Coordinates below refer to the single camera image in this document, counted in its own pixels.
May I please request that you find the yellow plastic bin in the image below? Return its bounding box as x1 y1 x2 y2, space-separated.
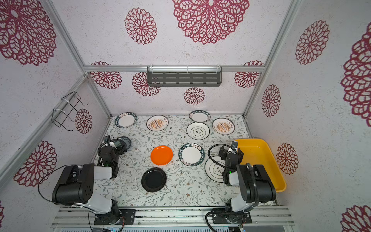
236 139 287 192

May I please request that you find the white flower outline plate back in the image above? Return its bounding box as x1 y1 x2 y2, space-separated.
186 122 210 140

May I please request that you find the orange plastic plate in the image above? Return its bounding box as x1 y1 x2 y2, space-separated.
150 146 173 166

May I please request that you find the white flower outline plate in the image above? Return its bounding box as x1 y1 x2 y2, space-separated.
204 158 225 183
186 122 210 140

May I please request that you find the aluminium front rail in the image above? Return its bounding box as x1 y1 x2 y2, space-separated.
50 206 295 229

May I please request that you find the grey wall shelf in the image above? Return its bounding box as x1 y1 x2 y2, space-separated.
146 66 223 87

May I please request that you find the green rim plate back left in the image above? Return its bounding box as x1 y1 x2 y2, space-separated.
115 112 137 129

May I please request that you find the green rim white plate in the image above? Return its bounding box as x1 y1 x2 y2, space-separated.
178 143 205 167

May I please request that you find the black plate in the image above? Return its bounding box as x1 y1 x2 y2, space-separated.
141 167 167 192

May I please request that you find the black wire wall rack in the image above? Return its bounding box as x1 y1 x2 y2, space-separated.
51 91 88 131

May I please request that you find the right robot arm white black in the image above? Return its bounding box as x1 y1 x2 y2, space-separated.
208 144 276 215

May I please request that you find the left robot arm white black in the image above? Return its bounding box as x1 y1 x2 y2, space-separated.
38 137 131 218

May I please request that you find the white flower outline plate front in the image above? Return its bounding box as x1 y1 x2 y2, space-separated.
204 158 225 183

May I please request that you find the green rim plate back right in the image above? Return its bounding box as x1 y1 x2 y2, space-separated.
189 110 211 123

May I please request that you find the blue floral dark plate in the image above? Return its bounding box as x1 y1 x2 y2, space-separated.
114 136 131 152

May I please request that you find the orange sunburst plate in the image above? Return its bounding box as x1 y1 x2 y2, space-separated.
146 115 169 131
212 118 235 135

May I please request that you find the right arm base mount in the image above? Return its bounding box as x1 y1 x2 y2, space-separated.
211 208 252 224

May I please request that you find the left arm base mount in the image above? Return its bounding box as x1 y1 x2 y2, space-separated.
94 209 136 225

